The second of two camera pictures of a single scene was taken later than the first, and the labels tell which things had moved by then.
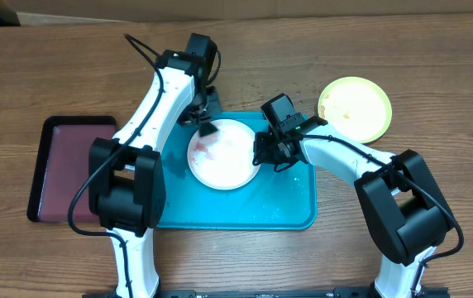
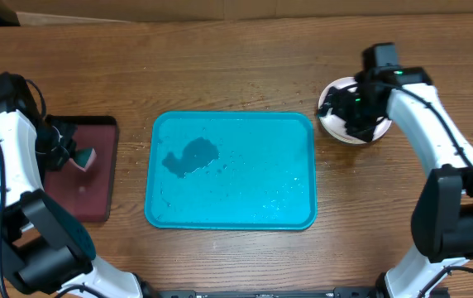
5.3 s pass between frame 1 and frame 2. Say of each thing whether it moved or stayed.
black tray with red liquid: stayed
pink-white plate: moved
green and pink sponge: moved
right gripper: moved
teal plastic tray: stayed
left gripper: moved
